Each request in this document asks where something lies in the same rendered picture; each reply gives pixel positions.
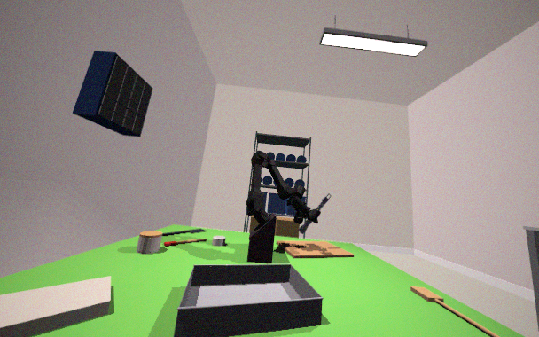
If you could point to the white cylinder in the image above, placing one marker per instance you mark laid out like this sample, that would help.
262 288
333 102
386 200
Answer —
218 241

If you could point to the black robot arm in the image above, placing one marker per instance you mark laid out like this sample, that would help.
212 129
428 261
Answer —
255 198

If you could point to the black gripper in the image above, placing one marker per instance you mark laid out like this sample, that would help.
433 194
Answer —
311 215

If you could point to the beige flat board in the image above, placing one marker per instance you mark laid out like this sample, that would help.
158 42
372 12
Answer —
40 310

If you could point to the light brown wooden board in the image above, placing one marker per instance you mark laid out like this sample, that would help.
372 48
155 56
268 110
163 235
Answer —
313 249

